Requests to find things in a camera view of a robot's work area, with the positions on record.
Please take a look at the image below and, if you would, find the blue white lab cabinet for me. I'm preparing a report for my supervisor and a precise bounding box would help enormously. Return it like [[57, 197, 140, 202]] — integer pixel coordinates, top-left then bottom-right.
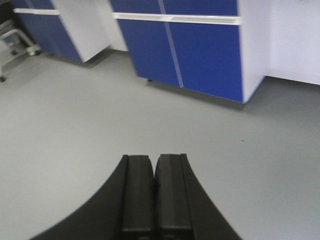
[[110, 0, 272, 104]]

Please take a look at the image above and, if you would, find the far blue lab cabinet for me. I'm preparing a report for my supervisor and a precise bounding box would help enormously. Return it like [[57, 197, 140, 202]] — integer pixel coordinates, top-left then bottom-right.
[[10, 0, 111, 63]]

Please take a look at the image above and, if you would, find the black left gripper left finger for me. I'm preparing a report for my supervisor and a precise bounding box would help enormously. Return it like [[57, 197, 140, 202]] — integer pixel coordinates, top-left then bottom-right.
[[33, 155, 155, 240]]

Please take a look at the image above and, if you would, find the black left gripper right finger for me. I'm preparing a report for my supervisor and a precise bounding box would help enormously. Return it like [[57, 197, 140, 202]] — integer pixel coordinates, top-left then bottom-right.
[[155, 153, 241, 240]]

